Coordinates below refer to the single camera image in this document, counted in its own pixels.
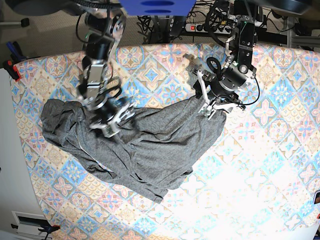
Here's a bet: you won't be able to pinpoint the blue black clamp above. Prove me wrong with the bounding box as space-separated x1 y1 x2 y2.
11 224 61 240

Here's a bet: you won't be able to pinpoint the tangled black cables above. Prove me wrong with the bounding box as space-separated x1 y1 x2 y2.
136 0 226 46

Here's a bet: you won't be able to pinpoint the white power strip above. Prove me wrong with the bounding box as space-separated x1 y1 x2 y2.
185 22 238 35

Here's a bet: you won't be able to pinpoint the grey t-shirt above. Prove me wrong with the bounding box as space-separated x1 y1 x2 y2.
40 97 227 203

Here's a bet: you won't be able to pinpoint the red black clamp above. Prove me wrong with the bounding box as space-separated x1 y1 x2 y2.
2 60 21 82

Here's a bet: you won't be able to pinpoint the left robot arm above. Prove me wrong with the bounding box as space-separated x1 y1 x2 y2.
191 0 264 119

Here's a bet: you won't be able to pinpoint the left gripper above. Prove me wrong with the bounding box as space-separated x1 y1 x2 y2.
196 69 255 114

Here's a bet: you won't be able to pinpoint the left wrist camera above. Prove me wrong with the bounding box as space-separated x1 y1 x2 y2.
198 105 216 120

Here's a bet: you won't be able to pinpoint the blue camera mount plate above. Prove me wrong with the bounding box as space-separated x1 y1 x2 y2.
119 0 196 16

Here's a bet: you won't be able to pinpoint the patterned tablecloth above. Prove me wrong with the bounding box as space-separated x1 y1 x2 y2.
10 44 320 240

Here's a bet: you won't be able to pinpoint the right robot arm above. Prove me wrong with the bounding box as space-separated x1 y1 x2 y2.
75 0 134 138

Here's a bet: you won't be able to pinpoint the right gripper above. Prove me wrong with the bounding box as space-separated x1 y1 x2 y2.
89 98 136 132

